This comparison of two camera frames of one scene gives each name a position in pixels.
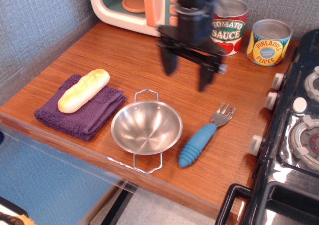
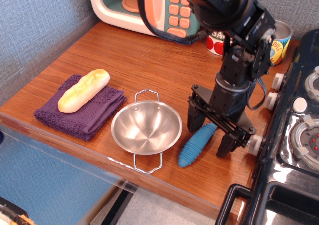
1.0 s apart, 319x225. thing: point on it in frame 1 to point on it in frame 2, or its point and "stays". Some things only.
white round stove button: [299, 105] stays
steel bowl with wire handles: [146, 128] stays
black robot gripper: [192, 38] to [224, 106]
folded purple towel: [85, 122] stays
